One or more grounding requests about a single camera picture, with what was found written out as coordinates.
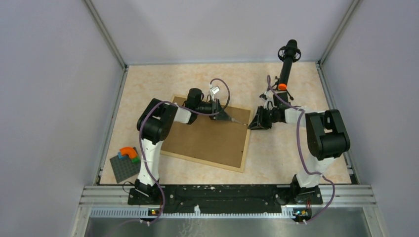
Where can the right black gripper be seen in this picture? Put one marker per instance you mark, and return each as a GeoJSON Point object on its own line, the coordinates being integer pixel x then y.
{"type": "Point", "coordinates": [259, 123]}

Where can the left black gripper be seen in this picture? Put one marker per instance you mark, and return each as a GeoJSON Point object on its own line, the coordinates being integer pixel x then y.
{"type": "Point", "coordinates": [222, 116]}

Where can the wooden picture frame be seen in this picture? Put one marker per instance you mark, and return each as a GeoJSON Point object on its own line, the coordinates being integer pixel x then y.
{"type": "Point", "coordinates": [217, 143]}

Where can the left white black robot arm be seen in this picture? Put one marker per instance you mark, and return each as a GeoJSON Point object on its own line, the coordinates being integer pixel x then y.
{"type": "Point", "coordinates": [155, 124]}

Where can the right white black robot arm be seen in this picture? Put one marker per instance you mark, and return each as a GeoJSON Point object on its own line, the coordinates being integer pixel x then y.
{"type": "Point", "coordinates": [321, 138]}

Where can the black mini tripod stand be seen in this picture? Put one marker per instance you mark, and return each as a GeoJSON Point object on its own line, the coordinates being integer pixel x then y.
{"type": "Point", "coordinates": [275, 88]}

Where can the black microphone orange tip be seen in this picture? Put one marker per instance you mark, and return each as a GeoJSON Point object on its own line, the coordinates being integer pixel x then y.
{"type": "Point", "coordinates": [288, 54]}

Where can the green lego brick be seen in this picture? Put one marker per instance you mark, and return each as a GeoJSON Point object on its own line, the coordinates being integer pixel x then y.
{"type": "Point", "coordinates": [135, 160]}

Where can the orange curved toy block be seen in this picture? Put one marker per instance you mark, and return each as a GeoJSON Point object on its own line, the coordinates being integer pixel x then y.
{"type": "Point", "coordinates": [129, 152]}

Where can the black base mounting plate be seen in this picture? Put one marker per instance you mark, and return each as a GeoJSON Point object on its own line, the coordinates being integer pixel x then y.
{"type": "Point", "coordinates": [225, 199]}

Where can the blue lego brick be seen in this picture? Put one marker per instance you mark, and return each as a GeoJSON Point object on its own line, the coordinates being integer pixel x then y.
{"type": "Point", "coordinates": [120, 156]}

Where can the grey lego baseplate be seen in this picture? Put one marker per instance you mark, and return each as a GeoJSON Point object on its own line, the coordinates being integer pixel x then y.
{"type": "Point", "coordinates": [123, 168]}

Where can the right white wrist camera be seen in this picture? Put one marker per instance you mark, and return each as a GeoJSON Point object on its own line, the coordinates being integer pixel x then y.
{"type": "Point", "coordinates": [268, 100]}

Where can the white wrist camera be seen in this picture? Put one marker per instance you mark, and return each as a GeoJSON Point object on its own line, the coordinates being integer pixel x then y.
{"type": "Point", "coordinates": [268, 100]}
{"type": "Point", "coordinates": [213, 90]}

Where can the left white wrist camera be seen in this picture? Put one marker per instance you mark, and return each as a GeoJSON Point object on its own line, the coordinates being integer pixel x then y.
{"type": "Point", "coordinates": [213, 90]}

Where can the aluminium front rail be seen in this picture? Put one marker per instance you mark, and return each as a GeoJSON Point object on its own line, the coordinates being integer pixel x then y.
{"type": "Point", "coordinates": [111, 201]}

